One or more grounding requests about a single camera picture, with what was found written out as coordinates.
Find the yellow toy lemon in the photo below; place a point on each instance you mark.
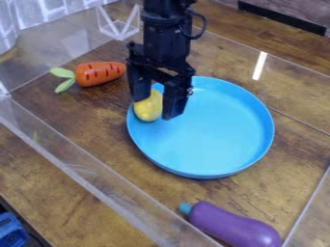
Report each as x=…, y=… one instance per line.
x=149, y=108

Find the blue round plastic tray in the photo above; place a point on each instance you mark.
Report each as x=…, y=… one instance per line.
x=219, y=138

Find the white patterned curtain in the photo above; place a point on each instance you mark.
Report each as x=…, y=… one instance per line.
x=22, y=14

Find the orange toy carrot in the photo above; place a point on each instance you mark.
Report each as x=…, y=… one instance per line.
x=89, y=74

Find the blue device corner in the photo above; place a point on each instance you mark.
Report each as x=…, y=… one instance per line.
x=14, y=235

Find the clear acrylic enclosure wall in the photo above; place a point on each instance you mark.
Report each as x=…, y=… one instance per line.
x=76, y=176

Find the purple toy eggplant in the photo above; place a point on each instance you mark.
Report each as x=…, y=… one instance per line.
x=237, y=230

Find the dark wooden shelf edge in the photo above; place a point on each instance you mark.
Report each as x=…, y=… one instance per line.
x=283, y=18

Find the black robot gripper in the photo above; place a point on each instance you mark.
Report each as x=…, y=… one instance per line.
x=160, y=58

